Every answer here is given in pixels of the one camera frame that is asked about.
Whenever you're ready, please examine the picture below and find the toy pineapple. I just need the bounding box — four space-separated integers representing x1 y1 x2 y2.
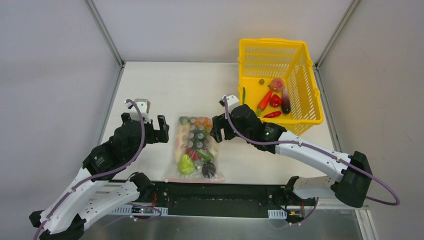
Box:
194 116 213 133

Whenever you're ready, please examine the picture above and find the white toy radish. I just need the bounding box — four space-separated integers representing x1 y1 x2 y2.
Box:
196 147 218 163
174 117 191 163

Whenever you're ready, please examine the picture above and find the red toy bell pepper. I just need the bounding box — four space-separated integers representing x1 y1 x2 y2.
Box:
185 148 203 162

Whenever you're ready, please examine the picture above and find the clear pink zip top bag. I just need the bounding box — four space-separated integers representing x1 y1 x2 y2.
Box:
163 116 225 183

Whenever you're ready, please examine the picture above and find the green toy apple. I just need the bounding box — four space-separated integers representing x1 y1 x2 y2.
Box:
178 154 195 175

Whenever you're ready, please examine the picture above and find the dark toy avocado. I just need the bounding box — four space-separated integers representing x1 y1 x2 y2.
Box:
201 162 217 179

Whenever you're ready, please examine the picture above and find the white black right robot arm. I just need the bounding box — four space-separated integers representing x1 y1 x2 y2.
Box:
210 104 372 208

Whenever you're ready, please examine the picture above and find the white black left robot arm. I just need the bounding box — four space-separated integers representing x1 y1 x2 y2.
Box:
29 113 169 240

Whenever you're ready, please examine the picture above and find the green toy bean pod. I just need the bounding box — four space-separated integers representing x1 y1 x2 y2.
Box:
241 87 246 105

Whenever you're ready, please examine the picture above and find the orange toy carrot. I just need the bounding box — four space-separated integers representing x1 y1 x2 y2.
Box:
255 88 274 117

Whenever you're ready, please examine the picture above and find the red toy strawberry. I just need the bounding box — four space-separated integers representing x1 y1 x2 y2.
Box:
268 94 283 108

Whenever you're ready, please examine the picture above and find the purple toy eggplant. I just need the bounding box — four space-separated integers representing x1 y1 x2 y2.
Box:
281 86 291 115

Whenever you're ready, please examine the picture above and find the toy peach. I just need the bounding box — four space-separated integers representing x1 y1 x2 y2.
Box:
269 78 285 93

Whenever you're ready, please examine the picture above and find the yellow plastic basket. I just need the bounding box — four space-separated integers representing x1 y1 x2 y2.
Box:
238 38 324 135

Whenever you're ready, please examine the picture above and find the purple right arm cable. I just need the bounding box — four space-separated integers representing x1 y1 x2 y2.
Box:
222 96 401 207

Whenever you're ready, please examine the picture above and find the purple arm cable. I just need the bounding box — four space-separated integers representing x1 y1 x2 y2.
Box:
32 98 147 240
222 96 401 207

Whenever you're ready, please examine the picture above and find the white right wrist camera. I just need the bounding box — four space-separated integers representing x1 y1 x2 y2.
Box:
219 95 240 112

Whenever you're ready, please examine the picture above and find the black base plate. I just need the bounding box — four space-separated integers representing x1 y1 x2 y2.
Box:
135 181 316 218

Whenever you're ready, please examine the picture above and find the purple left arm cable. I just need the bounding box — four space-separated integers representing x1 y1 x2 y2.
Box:
32 98 147 240

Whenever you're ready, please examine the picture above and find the aluminium frame rail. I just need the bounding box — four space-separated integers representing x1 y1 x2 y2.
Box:
313 188 369 210

